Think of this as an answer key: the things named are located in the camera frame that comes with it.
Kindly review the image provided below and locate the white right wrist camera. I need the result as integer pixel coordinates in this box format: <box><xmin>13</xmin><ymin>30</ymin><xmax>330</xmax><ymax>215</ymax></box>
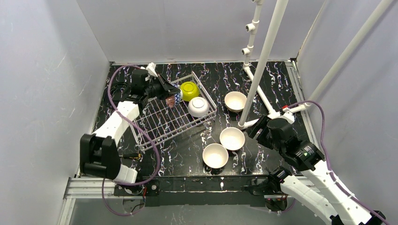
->
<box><xmin>280</xmin><ymin>105</ymin><xmax>295</xmax><ymax>124</ymax></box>

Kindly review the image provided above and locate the yellow-green bowl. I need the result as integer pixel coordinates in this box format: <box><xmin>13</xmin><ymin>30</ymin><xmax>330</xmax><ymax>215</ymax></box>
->
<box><xmin>180</xmin><ymin>82</ymin><xmax>200</xmax><ymax>102</ymax></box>

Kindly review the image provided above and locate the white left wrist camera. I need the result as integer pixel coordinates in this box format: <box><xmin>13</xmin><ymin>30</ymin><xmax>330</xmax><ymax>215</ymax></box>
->
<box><xmin>145</xmin><ymin>62</ymin><xmax>158</xmax><ymax>77</ymax></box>

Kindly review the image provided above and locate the white wire dish rack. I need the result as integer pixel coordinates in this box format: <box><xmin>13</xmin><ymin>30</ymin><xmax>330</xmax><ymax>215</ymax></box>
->
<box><xmin>133</xmin><ymin>72</ymin><xmax>217</xmax><ymax>145</ymax></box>

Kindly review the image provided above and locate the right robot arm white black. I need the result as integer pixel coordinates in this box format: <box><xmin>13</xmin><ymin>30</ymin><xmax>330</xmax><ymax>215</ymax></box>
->
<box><xmin>246</xmin><ymin>116</ymin><xmax>386</xmax><ymax>225</ymax></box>

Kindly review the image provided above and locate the yellow black screwdriver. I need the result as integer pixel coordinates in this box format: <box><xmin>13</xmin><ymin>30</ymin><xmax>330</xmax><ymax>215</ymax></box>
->
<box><xmin>120</xmin><ymin>153</ymin><xmax>143</xmax><ymax>160</ymax></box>

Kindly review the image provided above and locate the purple cable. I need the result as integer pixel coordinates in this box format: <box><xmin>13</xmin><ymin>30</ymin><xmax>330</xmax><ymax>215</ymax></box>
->
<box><xmin>102</xmin><ymin>64</ymin><xmax>161</xmax><ymax>217</ymax></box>
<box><xmin>287</xmin><ymin>100</ymin><xmax>389</xmax><ymax>225</ymax></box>

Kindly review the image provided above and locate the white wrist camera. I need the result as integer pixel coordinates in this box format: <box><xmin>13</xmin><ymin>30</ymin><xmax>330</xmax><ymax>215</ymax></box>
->
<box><xmin>145</xmin><ymin>62</ymin><xmax>158</xmax><ymax>77</ymax></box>
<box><xmin>280</xmin><ymin>105</ymin><xmax>295</xmax><ymax>124</ymax></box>

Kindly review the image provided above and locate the coiled black cable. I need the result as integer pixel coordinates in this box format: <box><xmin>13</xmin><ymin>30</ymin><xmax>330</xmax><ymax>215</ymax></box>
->
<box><xmin>107</xmin><ymin>82</ymin><xmax>132</xmax><ymax>108</ymax></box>

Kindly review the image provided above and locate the white PVC pipe frame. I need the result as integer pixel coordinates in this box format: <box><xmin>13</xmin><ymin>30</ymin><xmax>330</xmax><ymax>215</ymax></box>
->
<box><xmin>237</xmin><ymin>0</ymin><xmax>394</xmax><ymax>130</ymax></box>

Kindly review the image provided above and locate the red patterned bowl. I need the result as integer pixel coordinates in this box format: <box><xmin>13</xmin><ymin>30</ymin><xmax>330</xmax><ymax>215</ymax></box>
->
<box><xmin>165</xmin><ymin>92</ymin><xmax>183</xmax><ymax>108</ymax></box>

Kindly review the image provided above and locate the cream bowl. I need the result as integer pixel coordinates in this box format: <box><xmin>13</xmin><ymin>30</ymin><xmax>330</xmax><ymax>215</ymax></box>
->
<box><xmin>224</xmin><ymin>91</ymin><xmax>247</xmax><ymax>113</ymax></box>
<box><xmin>202</xmin><ymin>143</ymin><xmax>229</xmax><ymax>169</ymax></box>
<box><xmin>220</xmin><ymin>127</ymin><xmax>245</xmax><ymax>151</ymax></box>

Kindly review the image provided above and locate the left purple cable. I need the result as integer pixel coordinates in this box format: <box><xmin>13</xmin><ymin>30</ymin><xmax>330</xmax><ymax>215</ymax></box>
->
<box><xmin>102</xmin><ymin>64</ymin><xmax>161</xmax><ymax>217</ymax></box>

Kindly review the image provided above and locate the white bowl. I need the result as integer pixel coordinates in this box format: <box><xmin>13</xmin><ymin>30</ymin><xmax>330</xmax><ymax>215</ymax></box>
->
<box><xmin>188</xmin><ymin>97</ymin><xmax>209</xmax><ymax>118</ymax></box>

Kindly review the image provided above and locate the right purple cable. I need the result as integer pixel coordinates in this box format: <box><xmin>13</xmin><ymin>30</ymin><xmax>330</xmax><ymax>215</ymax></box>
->
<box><xmin>287</xmin><ymin>100</ymin><xmax>389</xmax><ymax>225</ymax></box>

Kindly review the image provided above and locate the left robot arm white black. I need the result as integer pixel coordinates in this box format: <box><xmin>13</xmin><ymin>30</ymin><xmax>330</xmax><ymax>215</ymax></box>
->
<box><xmin>80</xmin><ymin>67</ymin><xmax>182</xmax><ymax>186</ymax></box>

